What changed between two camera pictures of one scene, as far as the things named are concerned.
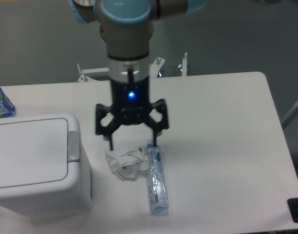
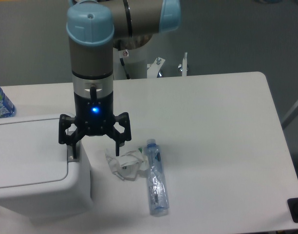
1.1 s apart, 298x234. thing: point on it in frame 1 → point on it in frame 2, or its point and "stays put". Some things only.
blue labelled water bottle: [3, 106] stays put
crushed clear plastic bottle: [158, 189] stays put
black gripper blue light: [130, 106] → [94, 116]
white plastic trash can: [41, 170] stays put
